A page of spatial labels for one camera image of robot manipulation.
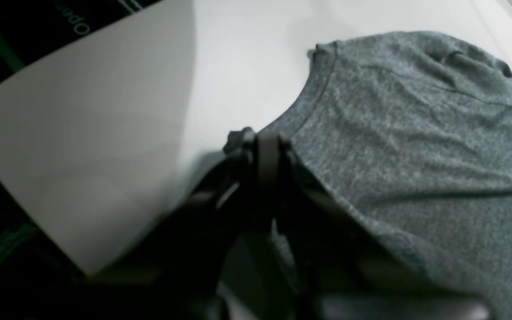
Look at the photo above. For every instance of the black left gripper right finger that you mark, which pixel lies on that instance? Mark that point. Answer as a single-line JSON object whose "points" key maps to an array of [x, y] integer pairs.
{"points": [[344, 273]]}

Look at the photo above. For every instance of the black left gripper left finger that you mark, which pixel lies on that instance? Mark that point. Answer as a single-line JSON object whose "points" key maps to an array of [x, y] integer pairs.
{"points": [[190, 246]]}

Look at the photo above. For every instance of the grey t-shirt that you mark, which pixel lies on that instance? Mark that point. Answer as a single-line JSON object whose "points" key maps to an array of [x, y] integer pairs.
{"points": [[411, 133]]}

